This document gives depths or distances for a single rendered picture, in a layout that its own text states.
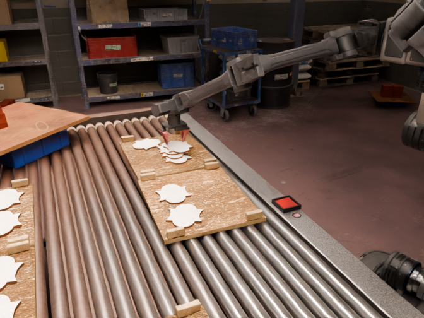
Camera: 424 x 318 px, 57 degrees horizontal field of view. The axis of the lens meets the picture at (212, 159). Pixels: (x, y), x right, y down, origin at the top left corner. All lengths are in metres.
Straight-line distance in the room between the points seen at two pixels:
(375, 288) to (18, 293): 0.92
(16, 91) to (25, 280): 4.86
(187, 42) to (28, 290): 5.00
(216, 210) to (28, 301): 0.62
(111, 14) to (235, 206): 4.51
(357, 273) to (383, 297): 0.10
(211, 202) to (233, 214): 0.11
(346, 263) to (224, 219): 0.40
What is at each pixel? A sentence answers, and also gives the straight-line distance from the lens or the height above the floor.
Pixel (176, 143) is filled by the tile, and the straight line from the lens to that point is 1.77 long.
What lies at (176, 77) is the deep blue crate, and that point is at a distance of 5.87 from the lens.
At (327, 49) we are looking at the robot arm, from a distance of 1.45.
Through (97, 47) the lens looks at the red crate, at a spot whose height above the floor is 0.79.
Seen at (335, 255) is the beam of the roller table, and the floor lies 0.92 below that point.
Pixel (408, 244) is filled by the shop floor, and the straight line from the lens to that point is 3.03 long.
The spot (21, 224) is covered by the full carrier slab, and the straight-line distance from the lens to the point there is 1.41.
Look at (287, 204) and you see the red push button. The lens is 1.41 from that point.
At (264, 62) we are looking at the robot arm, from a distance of 1.31.
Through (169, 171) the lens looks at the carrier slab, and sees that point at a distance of 1.60.
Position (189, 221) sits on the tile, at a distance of 1.27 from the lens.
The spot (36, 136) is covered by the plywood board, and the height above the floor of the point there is 1.04.
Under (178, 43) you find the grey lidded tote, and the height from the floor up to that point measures 0.78.
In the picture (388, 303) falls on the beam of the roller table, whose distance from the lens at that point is 1.14.
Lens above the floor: 1.66
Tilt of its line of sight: 25 degrees down
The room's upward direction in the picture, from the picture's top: straight up
